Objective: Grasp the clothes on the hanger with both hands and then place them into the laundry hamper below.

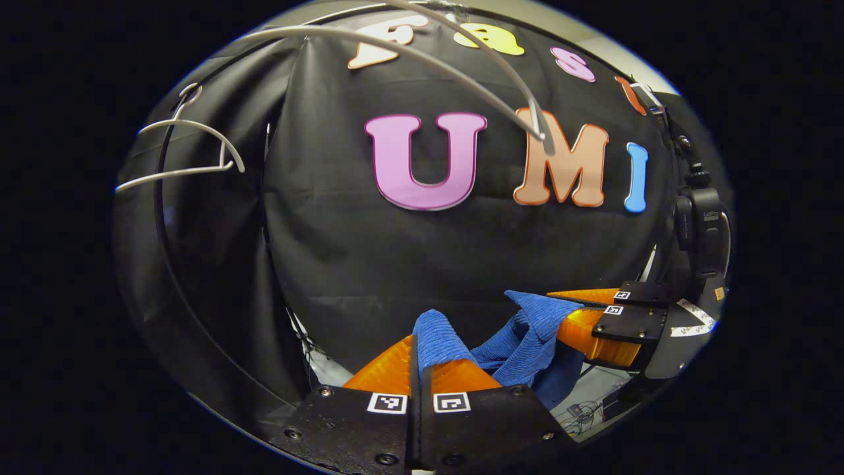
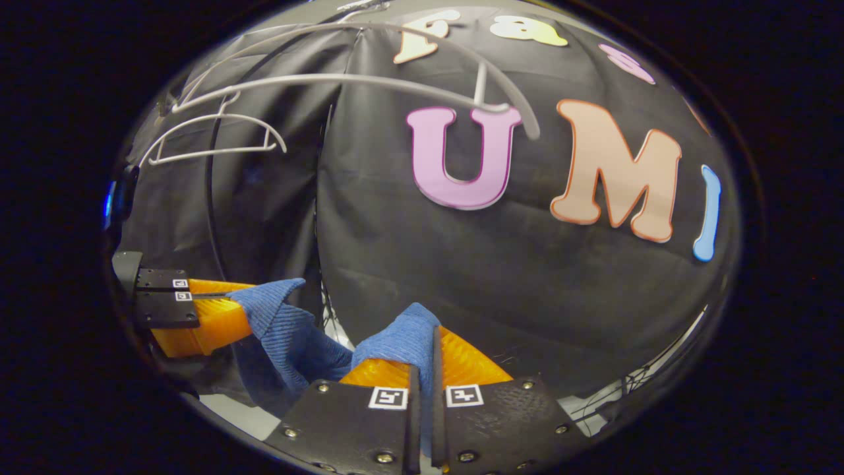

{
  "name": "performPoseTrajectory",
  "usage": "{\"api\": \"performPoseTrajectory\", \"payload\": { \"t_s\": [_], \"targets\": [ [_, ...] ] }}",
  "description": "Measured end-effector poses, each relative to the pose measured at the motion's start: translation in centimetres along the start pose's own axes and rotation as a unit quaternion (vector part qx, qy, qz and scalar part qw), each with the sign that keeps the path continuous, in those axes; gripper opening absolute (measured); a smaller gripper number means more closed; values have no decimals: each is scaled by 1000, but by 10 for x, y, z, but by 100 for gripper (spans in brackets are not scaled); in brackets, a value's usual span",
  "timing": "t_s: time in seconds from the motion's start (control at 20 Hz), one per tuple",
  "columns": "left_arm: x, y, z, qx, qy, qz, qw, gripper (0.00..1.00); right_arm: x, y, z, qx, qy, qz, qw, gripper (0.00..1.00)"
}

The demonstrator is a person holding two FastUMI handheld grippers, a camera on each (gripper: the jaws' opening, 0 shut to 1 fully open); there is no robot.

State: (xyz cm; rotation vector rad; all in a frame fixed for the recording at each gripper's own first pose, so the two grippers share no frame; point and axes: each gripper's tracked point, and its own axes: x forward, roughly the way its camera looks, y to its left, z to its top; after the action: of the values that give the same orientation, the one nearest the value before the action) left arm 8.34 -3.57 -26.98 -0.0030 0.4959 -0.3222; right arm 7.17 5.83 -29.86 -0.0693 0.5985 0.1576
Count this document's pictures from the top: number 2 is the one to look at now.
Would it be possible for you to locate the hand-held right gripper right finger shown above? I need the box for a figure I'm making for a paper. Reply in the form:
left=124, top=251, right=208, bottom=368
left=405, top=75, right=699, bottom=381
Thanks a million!
left=432, top=327, right=588, bottom=475

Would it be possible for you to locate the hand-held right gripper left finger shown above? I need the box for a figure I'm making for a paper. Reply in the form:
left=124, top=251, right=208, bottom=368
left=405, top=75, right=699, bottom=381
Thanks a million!
left=264, top=356, right=423, bottom=475

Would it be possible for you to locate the blue corduroy jacket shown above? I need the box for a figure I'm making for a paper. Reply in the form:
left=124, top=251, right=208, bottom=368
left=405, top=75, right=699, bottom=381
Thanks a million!
left=227, top=278, right=441, bottom=423

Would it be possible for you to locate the plain white clothes hanger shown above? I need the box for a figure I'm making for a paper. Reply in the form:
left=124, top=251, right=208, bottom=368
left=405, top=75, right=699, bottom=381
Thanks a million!
left=138, top=113, right=287, bottom=167

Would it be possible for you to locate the white hanger with taped hook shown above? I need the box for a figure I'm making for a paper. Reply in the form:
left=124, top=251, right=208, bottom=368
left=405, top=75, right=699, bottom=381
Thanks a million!
left=158, top=0, right=541, bottom=141

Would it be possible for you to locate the black backdrop cloth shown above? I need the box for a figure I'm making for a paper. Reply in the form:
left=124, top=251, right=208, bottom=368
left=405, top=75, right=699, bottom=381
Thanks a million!
left=109, top=7, right=742, bottom=410

